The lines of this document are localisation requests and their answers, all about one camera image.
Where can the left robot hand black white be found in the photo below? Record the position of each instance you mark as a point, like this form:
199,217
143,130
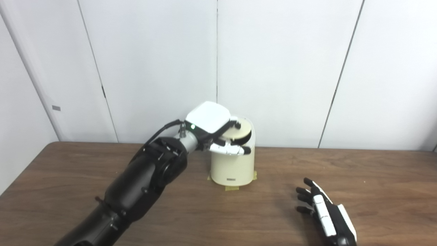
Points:
208,118

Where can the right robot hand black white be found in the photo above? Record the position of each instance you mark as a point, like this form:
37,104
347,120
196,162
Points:
336,222

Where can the round cream bin lid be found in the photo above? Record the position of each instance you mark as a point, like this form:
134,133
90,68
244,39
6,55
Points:
245,131

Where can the cream-colored bin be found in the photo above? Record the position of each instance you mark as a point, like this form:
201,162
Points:
234,167

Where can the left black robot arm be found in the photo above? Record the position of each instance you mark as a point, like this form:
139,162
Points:
143,181

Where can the black wall panel hinge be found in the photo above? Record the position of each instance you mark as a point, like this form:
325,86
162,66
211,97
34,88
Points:
103,92

